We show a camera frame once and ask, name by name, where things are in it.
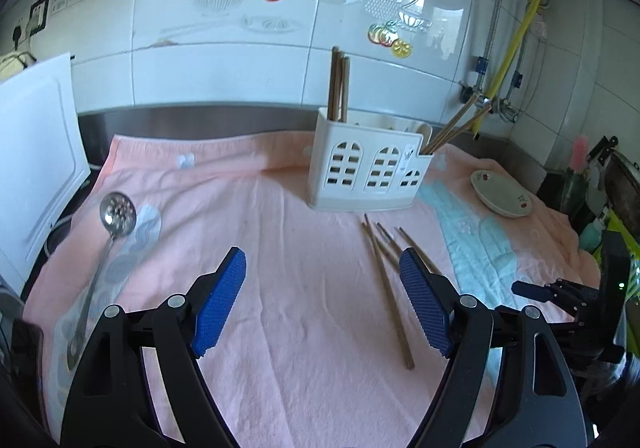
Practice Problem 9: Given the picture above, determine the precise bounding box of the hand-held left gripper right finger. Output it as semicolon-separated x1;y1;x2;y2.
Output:
398;248;593;448

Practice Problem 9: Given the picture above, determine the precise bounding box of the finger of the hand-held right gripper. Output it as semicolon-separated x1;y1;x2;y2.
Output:
547;278;601;324
511;279;556;303

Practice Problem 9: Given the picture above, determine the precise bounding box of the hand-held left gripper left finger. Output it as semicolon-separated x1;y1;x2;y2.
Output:
60;247;247;448

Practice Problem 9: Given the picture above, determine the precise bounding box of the group of wooden chopsticks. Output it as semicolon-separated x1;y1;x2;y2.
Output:
361;213;443;371

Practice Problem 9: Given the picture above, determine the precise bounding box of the white plastic utensil holder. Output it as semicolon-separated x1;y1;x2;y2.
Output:
307;108;435;213

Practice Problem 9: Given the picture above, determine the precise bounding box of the brown wooden chopstick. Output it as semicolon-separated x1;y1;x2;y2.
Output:
327;46;342;121
427;105;493;155
340;56;351;123
334;52;346;123
422;93;480;155

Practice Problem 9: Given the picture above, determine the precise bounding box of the teal plastic bottle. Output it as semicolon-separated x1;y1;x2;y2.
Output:
579;220;606;251

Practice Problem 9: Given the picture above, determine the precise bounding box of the pink printed towel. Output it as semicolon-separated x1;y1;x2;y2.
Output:
22;130;601;448

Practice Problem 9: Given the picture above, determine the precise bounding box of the white ceramic bowl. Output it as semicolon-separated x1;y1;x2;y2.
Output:
470;169;533;219

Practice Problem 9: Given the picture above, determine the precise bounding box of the glass jar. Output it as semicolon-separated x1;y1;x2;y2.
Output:
560;168;593;214

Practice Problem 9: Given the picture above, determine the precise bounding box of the dark metal wok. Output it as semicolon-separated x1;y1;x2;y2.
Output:
590;135;640;229

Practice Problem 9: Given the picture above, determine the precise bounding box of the metal slotted spoon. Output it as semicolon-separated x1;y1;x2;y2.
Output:
66;191;137;371

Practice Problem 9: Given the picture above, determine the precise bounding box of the pink bottle brush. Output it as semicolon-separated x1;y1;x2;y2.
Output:
567;135;591;174

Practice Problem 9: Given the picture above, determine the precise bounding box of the white plastic cutting board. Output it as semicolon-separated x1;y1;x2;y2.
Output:
0;52;92;299

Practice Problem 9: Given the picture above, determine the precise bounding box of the cream white appliance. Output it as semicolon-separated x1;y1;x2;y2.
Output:
0;50;36;81

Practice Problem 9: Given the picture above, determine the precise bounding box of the yellow gas hose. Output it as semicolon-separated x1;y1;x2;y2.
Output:
472;0;547;139

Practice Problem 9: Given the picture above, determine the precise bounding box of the black wall socket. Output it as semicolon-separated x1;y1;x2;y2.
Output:
27;0;51;35

